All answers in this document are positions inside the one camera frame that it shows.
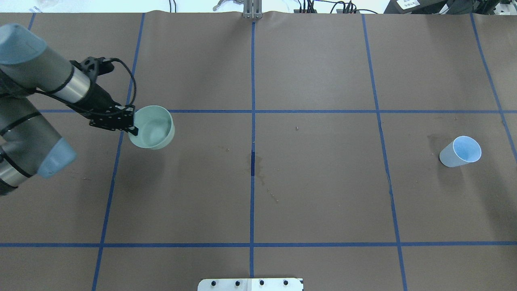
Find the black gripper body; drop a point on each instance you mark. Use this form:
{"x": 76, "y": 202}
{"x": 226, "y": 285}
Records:
{"x": 98, "y": 100}

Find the mint green ceramic bowl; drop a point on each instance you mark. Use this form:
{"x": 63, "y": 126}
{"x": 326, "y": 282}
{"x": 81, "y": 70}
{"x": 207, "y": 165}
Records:
{"x": 155, "y": 126}

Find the light blue plastic cup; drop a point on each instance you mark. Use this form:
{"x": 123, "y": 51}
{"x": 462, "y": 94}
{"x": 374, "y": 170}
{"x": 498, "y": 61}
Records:
{"x": 462, "y": 150}

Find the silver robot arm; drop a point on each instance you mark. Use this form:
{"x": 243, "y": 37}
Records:
{"x": 30, "y": 144}

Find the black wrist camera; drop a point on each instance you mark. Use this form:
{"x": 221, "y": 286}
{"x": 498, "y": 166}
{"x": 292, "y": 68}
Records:
{"x": 93, "y": 67}

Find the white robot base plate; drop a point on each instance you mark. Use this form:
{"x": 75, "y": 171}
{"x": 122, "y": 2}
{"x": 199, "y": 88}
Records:
{"x": 251, "y": 284}

